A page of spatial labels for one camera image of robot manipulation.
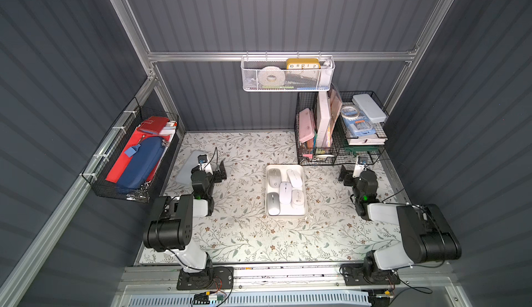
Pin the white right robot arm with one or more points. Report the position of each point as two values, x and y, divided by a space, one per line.
426 235

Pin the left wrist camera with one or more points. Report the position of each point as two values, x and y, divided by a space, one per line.
204 163

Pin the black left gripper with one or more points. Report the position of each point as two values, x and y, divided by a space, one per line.
218 173

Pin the white upright box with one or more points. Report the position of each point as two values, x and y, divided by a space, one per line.
323 119

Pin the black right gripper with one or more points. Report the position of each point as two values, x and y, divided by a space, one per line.
347 174

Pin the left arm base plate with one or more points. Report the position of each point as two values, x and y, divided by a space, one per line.
215 278

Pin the silver grey mouse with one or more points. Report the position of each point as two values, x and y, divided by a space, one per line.
273 205

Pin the white mouse with logo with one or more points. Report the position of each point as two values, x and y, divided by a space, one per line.
298 199

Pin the white tape roll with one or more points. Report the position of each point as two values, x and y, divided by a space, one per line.
271 77

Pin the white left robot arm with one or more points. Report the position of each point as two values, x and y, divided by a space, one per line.
170 224

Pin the white storage tray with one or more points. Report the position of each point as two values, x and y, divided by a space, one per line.
286 209

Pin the clear tape roll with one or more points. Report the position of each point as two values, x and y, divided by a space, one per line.
350 112

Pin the yellow clock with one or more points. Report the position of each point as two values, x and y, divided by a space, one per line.
303 64

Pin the blue packaged item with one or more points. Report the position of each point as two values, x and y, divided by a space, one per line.
360 127

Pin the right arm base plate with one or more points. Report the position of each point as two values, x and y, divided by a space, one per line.
357 274

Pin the pink pencil case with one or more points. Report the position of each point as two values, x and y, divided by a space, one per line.
306 125

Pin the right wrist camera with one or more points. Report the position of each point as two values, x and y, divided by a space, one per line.
361 164

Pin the black wire desk organizer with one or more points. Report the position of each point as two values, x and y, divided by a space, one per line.
341 152

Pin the blue zip pouch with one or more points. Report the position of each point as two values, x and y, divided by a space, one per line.
142 163

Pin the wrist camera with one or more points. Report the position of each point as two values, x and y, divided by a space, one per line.
361 164
204 163

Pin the black wire wall basket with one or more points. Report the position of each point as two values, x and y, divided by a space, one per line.
97 170

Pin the white pencil case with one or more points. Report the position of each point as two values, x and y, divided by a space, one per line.
370 108

